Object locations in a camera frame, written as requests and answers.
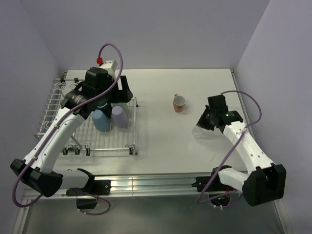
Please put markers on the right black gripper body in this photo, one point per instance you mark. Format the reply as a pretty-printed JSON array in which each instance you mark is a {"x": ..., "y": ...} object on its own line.
[{"x": 213, "y": 114}]

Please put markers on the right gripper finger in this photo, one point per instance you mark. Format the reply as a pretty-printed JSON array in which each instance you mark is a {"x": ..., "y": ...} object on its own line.
[
  {"x": 217, "y": 103},
  {"x": 206, "y": 121}
]

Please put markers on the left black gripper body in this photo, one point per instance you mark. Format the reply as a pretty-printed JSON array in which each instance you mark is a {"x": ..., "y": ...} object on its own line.
[{"x": 112, "y": 96}]

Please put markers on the light green cup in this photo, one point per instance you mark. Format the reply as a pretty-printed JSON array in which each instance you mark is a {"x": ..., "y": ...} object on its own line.
[{"x": 124, "y": 106}]

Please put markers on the clear glass tumbler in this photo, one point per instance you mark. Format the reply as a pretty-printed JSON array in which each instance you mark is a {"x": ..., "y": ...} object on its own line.
[{"x": 201, "y": 133}]

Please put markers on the dark green mug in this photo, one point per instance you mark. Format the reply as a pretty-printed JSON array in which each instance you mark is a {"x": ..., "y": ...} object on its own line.
[{"x": 106, "y": 108}]

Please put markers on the lilac cup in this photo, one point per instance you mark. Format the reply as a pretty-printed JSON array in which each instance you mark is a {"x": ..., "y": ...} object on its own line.
[{"x": 119, "y": 117}]

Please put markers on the blue cup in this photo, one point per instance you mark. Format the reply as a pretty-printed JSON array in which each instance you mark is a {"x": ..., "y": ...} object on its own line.
[{"x": 100, "y": 121}]

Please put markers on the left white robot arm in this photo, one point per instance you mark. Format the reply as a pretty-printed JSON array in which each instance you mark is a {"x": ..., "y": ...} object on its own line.
[{"x": 36, "y": 170}]

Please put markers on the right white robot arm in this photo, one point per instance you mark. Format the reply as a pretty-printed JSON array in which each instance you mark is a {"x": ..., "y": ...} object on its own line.
[{"x": 264, "y": 181}]

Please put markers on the pink mug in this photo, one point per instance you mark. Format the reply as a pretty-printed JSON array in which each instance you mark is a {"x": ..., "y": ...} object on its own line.
[{"x": 178, "y": 103}]

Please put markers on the white wire dish rack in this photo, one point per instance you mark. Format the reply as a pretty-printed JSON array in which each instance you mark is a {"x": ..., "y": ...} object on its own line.
[{"x": 98, "y": 134}]

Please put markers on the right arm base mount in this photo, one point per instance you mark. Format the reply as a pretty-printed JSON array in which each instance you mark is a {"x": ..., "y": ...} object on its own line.
[{"x": 224, "y": 183}]

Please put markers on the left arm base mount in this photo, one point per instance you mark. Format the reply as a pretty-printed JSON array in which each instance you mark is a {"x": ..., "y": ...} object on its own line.
[{"x": 97, "y": 188}]

